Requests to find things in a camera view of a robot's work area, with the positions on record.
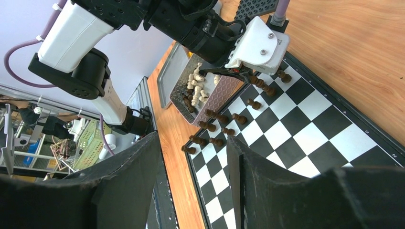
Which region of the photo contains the tall dark brown chess piece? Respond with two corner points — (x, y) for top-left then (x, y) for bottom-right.
(204, 109), (229, 124)

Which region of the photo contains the dark brown chess rook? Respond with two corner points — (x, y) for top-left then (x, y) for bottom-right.
(277, 70), (292, 83)

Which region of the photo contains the green plastic crate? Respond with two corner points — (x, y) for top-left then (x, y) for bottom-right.
(73, 120), (104, 171)

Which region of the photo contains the dark brown chess pawn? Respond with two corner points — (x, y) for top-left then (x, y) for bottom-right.
(222, 127), (235, 136)
(189, 135), (207, 147)
(209, 138), (224, 147)

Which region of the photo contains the folding chess board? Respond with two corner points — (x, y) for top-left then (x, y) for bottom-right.
(186, 54), (405, 229)

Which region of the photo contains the dark chess piece on board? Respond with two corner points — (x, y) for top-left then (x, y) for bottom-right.
(247, 99), (261, 110)

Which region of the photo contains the pink tin box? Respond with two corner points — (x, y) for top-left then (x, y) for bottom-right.
(169, 54), (239, 126)

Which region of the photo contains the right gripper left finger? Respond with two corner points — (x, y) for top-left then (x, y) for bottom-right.
(0, 132), (160, 229)

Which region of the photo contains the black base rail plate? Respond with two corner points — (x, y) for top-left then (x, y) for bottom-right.
(146, 146), (179, 229)

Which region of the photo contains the grey lego baseplate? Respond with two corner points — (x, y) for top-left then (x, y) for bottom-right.
(234, 0), (279, 22)

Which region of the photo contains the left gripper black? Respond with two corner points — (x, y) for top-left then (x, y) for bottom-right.
(144, 0), (253, 83)

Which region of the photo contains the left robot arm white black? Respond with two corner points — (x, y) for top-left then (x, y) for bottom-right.
(28, 0), (248, 135)

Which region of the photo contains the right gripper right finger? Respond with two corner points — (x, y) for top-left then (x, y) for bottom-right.
(226, 136), (405, 229)

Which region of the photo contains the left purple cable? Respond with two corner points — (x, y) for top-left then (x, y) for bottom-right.
(3, 0), (69, 89)

